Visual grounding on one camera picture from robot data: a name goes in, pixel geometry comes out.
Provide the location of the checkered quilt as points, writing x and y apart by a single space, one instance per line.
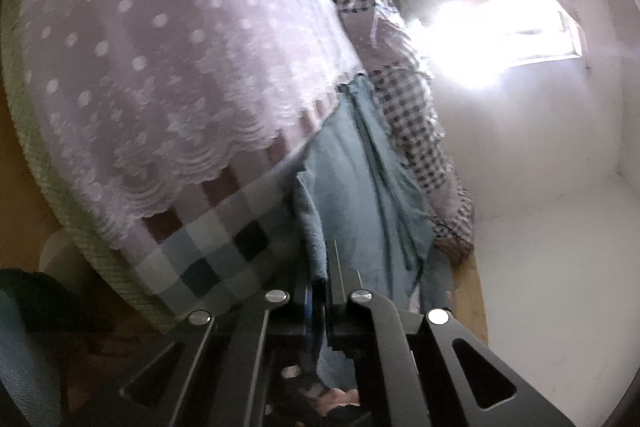
400 107

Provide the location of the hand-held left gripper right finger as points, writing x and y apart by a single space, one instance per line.
340 302

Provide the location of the checkered lace bed sheet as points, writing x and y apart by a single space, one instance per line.
150 82

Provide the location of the wooden headboard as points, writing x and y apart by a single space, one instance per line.
472 302

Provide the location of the dark teal cloth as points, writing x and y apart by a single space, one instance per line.
25 307

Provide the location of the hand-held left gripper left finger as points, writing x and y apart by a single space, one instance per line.
309 307

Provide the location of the teal t-shirt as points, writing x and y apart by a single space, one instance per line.
340 187

